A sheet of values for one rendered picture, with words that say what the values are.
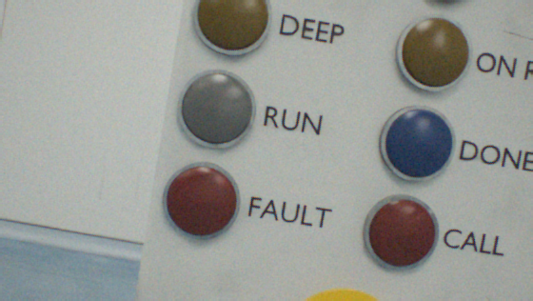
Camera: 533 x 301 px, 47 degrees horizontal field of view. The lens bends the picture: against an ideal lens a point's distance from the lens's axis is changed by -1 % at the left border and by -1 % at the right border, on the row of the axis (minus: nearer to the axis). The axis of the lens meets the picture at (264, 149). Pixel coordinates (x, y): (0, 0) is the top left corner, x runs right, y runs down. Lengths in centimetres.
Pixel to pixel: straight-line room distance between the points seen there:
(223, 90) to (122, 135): 353
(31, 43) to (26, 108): 39
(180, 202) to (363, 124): 8
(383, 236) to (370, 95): 6
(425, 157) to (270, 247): 7
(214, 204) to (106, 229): 361
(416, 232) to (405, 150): 3
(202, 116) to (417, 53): 9
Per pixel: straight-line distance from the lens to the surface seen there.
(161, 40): 373
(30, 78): 393
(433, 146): 25
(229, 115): 23
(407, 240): 25
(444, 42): 25
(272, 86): 24
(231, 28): 23
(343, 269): 25
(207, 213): 23
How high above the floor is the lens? 97
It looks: 3 degrees down
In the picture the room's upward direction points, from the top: 10 degrees clockwise
